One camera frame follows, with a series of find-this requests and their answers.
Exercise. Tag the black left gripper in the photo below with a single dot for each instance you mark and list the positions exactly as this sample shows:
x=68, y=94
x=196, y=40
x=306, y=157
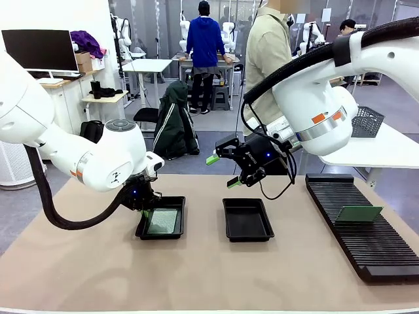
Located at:
x=140, y=194

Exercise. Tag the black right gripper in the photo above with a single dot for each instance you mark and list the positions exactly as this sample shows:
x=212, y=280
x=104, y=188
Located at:
x=262, y=153

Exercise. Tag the green circuit board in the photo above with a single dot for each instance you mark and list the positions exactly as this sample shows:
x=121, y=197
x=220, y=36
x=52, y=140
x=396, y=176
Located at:
x=358, y=214
x=162, y=220

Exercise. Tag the black ESD tray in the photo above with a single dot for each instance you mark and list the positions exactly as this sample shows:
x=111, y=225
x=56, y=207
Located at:
x=247, y=222
x=170, y=203

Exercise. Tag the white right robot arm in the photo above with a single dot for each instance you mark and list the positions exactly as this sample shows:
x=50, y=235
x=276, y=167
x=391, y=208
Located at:
x=311, y=98

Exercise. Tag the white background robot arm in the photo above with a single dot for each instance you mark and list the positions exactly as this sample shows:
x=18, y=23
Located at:
x=311, y=31
x=229, y=32
x=124, y=32
x=185, y=26

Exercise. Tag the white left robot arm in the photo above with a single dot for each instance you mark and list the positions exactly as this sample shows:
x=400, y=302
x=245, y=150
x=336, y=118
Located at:
x=32, y=114

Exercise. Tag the grey step stool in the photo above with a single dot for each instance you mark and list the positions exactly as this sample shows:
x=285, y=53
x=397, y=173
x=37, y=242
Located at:
x=221, y=96

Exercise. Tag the dark green striped jacket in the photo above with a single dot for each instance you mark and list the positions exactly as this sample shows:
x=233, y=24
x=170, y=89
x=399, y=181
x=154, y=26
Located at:
x=173, y=124

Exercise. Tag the black chair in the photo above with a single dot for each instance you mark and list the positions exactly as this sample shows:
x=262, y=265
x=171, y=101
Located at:
x=145, y=114

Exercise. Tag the black backpack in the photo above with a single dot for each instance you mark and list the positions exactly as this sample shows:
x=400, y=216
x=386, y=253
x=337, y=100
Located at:
x=91, y=129

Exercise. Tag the wooden-top background table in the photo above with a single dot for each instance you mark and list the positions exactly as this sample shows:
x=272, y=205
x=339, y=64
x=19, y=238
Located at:
x=230, y=65

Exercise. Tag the person in beige shirt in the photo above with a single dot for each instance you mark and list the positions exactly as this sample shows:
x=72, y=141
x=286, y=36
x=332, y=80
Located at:
x=265, y=49

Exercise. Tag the small wooden-top side table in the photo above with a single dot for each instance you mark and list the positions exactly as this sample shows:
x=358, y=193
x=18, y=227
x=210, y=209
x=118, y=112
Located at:
x=104, y=98

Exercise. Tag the black cloth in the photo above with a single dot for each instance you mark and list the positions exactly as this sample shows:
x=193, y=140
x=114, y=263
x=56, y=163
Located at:
x=109, y=92

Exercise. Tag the person in blue hoodie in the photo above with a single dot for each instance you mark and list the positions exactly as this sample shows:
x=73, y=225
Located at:
x=204, y=42

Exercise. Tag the black tumbler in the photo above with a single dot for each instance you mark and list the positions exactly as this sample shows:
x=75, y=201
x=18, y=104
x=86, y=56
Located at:
x=95, y=90

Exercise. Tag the grey mesh basket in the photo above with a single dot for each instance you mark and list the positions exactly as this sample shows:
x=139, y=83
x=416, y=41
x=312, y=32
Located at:
x=366, y=122

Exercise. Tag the white background table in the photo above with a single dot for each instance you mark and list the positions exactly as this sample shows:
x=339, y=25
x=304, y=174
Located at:
x=147, y=64

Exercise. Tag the white cabinet with wooden top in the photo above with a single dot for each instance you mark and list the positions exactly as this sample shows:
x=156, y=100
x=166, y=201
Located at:
x=68, y=95

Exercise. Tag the large white side table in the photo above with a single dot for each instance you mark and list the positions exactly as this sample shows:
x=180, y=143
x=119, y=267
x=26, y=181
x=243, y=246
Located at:
x=376, y=153

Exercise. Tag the black tripod stand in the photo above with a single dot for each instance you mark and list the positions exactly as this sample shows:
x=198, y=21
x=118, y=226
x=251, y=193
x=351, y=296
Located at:
x=118, y=55

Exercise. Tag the cardboard box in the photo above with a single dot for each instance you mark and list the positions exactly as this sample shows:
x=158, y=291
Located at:
x=83, y=63

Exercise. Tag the white keyboard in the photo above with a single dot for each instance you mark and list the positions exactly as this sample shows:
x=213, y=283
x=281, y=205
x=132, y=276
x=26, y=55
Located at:
x=50, y=80

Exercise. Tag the black slotted board rack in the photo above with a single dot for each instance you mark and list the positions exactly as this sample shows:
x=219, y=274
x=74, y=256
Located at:
x=376, y=248

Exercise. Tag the white paper sign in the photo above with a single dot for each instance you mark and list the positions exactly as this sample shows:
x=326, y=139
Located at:
x=326, y=14

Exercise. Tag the person in purple hoodie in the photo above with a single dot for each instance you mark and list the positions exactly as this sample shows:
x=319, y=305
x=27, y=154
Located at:
x=347, y=26

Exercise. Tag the purple cloth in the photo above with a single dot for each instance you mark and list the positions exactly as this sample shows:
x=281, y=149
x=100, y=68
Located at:
x=86, y=42

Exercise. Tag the black computer monitor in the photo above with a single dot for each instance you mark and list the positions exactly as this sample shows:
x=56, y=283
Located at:
x=42, y=49

